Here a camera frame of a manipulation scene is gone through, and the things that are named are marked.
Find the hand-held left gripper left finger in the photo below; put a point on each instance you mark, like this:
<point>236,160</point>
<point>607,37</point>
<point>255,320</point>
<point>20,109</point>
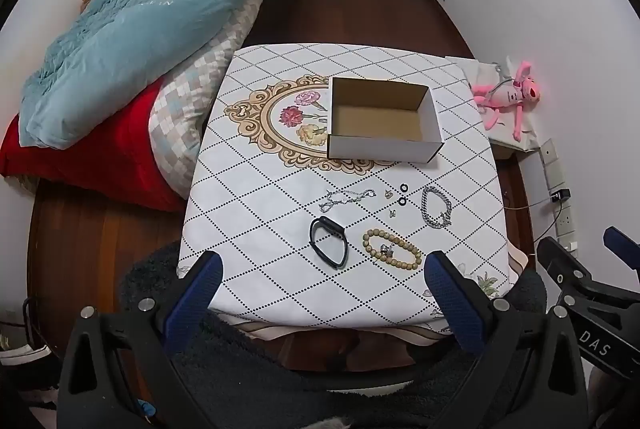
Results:
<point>192,301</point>

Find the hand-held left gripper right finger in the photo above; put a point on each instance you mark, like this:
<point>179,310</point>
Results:
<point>450,301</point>

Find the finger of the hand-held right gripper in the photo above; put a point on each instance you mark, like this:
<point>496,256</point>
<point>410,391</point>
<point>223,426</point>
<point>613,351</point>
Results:
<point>625,246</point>
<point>557,259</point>

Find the black fitness band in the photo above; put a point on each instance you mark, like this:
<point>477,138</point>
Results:
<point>322,221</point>

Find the cardboard box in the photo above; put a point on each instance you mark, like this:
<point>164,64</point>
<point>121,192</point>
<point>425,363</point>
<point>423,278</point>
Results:
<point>380,149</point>

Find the black charger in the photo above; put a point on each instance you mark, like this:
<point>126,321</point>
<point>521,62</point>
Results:
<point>560,195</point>

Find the dark fuzzy cloth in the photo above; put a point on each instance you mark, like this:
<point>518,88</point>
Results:
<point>250,374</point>

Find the white diamond-pattern tablecloth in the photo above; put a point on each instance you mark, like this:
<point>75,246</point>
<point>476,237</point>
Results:
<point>260,234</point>

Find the pink plush toy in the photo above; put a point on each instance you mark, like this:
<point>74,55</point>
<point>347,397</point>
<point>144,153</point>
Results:
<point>515,96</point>

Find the red blanket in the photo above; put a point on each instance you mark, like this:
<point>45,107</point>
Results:
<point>100,159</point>

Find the light blue duvet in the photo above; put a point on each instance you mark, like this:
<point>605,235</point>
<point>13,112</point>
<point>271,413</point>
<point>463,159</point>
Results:
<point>140,34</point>

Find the white wall socket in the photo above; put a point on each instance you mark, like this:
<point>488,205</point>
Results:
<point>567,229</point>

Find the white wall switch panel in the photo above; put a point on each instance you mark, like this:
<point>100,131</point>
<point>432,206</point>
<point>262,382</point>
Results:
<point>552,164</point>

